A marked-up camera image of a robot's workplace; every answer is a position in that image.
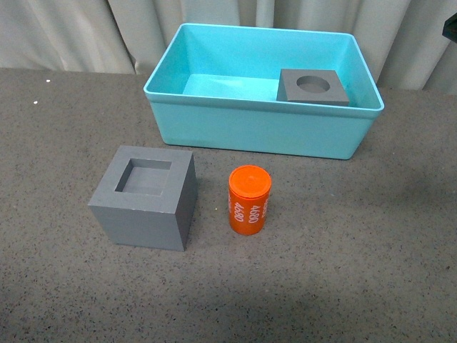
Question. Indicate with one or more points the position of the gray block with round hole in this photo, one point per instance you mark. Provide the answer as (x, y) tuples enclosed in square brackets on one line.
[(311, 86)]

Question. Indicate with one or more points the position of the white curtain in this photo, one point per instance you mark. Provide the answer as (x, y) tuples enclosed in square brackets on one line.
[(402, 41)]

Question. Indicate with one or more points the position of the light blue plastic box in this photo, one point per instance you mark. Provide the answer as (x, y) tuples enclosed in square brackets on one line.
[(216, 86)]

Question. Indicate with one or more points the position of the orange cylinder part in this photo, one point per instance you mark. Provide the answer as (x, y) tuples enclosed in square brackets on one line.
[(248, 191)]

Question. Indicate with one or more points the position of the dark object at right edge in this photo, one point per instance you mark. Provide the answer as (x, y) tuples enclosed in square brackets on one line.
[(450, 28)]

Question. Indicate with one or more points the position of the gray block with square hole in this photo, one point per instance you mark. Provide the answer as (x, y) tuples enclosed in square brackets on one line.
[(147, 197)]

